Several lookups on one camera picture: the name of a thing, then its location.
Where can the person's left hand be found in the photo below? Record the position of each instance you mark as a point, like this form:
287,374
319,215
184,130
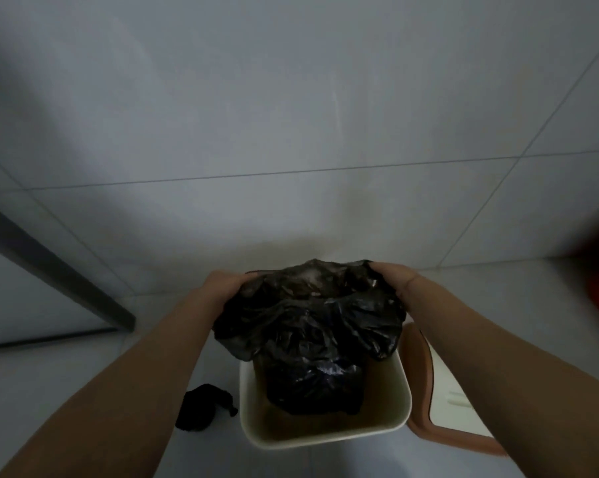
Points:
220,287

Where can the person's right hand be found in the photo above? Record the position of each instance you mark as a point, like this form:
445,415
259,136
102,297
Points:
398,280

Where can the black plastic trash bag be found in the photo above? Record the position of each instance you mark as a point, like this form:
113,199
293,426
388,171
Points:
309,328

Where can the person's right forearm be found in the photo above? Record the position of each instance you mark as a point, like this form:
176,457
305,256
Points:
508,373

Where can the person's left forearm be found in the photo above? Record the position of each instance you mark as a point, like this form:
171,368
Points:
125,388

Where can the cream plastic trash bin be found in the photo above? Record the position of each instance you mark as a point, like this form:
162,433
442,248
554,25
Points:
379,393

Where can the pink trash bin lid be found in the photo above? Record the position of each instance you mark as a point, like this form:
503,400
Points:
428,393

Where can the small black crumpled bag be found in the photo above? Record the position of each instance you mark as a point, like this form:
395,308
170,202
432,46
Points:
202,408

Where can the grey metal door frame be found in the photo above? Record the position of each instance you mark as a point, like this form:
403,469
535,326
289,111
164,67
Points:
50,266

